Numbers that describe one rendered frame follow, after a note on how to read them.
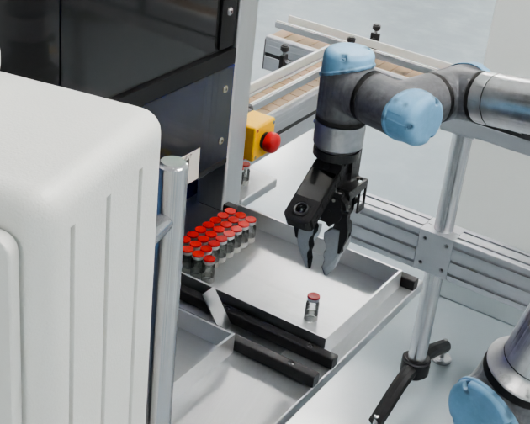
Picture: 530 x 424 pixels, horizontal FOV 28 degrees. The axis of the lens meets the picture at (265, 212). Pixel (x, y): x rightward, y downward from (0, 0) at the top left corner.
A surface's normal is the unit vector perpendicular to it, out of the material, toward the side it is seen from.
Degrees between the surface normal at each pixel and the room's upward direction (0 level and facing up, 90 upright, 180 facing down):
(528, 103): 66
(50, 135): 0
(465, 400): 97
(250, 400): 0
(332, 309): 0
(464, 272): 90
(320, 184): 31
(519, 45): 90
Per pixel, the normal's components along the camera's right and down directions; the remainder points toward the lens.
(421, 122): 0.68, 0.40
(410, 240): -0.54, 0.37
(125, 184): 0.93, 0.25
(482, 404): -0.77, 0.36
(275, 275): 0.10, -0.87
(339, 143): -0.04, 0.48
